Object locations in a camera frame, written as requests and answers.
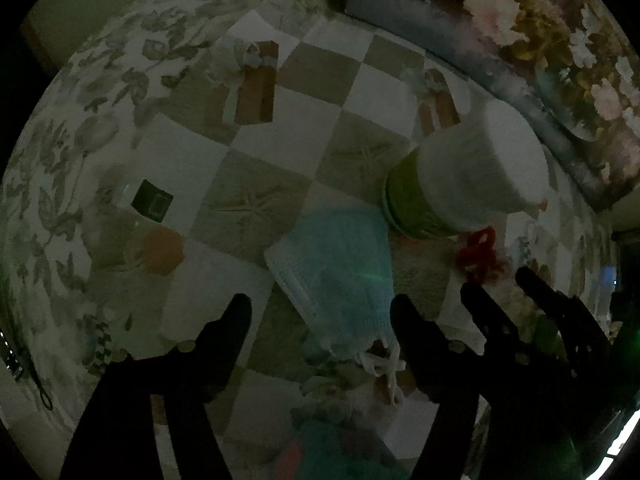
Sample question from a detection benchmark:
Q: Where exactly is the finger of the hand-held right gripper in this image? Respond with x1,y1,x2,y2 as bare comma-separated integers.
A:
516,266,612,377
460,283,532,377

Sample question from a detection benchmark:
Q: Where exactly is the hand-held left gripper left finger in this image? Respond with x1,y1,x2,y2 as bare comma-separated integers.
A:
59,293,253,480

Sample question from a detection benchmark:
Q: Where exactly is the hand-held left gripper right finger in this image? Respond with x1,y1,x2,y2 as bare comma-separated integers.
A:
390,294,496,480

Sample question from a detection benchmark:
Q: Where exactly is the light blue knitted cloth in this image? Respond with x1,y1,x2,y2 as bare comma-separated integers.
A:
264,207,393,361

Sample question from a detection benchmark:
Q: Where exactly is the red yarn toy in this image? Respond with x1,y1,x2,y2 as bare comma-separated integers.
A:
454,226,508,283

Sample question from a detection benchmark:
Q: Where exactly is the green jar with white lid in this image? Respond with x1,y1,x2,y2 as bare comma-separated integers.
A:
382,105,551,241

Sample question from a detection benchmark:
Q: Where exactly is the grey floral cloth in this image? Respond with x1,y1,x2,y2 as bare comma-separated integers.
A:
0,0,281,426

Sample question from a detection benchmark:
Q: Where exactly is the floral painting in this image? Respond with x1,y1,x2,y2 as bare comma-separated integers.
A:
345,0,640,211

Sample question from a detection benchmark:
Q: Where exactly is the white knotted cord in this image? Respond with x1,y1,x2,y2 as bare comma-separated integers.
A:
357,340,406,406

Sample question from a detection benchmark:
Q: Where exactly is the black device with strap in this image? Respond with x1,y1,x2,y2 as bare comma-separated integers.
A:
0,327,53,411

